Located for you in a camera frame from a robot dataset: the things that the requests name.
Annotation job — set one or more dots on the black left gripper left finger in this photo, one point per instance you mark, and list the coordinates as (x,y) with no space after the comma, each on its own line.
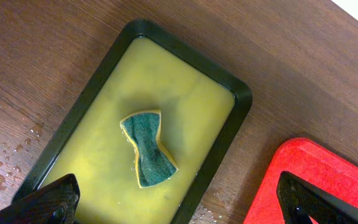
(54,203)

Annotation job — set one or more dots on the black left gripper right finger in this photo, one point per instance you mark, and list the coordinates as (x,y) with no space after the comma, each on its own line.
(302,202)

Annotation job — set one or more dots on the yellow green scrub sponge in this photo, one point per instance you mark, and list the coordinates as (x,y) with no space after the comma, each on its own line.
(153,163)

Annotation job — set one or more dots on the red plastic tray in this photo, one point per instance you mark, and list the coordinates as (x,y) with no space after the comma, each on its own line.
(312,163)

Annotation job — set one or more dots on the black tub of yellow water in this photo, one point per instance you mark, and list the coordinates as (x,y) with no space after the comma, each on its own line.
(202,107)

